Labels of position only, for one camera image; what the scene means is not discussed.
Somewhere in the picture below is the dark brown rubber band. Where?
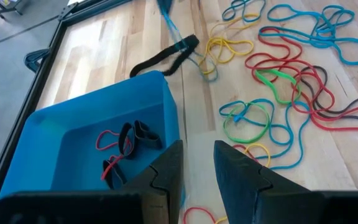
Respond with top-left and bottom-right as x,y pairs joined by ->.
300,65 -> 358,125

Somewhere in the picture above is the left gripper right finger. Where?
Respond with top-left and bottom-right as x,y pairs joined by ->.
213,141 -> 310,224

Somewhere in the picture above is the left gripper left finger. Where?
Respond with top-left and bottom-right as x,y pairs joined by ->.
123,140 -> 185,224

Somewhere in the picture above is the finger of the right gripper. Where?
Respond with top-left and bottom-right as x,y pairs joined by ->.
157,0 -> 175,15

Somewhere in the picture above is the teal rubber band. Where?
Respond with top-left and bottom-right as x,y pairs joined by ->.
219,98 -> 294,146
267,3 -> 356,47
268,101 -> 310,170
162,7 -> 219,82
221,0 -> 267,23

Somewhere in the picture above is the red rubber band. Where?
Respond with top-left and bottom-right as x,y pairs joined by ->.
290,73 -> 358,134
252,58 -> 335,121
183,207 -> 217,224
233,144 -> 260,162
245,27 -> 304,85

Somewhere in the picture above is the green rubber band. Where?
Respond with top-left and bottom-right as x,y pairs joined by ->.
255,68 -> 301,105
223,102 -> 270,144

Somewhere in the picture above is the wide black rubber band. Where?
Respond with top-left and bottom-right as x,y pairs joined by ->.
102,159 -> 127,190
118,119 -> 163,159
129,34 -> 200,78

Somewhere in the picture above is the black metal stand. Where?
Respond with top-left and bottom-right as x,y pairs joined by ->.
0,0 -> 30,16

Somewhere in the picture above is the black frame clamp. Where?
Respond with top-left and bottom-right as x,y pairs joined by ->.
23,48 -> 51,74

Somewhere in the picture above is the blue plastic bin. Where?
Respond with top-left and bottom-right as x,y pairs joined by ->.
0,70 -> 186,208

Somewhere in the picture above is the pile of coloured rubber bands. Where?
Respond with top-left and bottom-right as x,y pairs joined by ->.
95,129 -> 133,181

